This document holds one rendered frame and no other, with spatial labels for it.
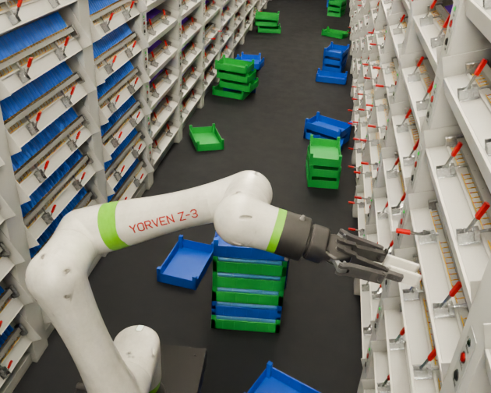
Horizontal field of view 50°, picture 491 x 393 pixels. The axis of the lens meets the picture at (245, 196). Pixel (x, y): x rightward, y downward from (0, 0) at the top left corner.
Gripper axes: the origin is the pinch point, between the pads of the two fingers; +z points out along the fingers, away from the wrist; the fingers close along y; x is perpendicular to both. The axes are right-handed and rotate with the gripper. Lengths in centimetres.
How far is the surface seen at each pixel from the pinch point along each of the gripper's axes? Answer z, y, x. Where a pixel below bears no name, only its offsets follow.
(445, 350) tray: 11.3, 10.2, -7.9
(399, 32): 8, -164, 13
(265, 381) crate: -6, -52, -106
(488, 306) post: 5.1, 23.6, 14.8
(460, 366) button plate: 7.8, 22.6, 0.6
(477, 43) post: 6, -43, 39
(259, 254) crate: -24, -78, -67
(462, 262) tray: 6.6, 6.5, 10.3
